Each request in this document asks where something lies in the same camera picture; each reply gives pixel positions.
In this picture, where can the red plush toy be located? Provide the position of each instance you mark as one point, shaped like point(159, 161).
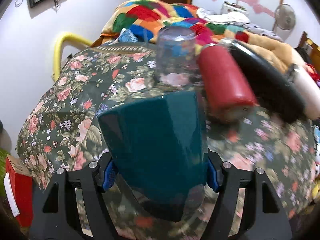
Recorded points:
point(313, 73)

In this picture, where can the dark green ceramic cup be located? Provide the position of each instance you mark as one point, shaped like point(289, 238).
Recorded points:
point(159, 147)

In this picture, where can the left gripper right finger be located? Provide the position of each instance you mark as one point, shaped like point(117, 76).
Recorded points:
point(263, 216)

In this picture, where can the small white cabinet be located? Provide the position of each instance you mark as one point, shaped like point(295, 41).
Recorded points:
point(229, 7)

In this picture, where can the floral green cloth cover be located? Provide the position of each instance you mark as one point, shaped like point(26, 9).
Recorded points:
point(63, 132)

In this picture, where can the white thermos bottle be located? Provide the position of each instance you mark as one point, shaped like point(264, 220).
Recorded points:
point(307, 88)

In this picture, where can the red white box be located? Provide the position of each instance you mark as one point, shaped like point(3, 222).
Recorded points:
point(18, 188)

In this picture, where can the wooden bed headboard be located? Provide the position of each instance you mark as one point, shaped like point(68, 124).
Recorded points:
point(312, 49)

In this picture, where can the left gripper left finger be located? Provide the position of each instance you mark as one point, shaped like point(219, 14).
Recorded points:
point(55, 211)

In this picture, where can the grey standing fan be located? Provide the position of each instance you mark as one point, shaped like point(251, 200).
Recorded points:
point(285, 17)

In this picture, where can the red cylindrical cup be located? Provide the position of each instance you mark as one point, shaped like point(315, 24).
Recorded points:
point(229, 95)

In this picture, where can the black thermos bottle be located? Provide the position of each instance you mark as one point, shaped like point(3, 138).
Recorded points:
point(271, 88)

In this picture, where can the colourful patchwork blanket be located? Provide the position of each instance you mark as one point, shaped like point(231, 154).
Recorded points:
point(145, 18)

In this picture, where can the white grey striped cloth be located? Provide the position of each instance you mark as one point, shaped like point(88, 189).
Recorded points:
point(238, 19)

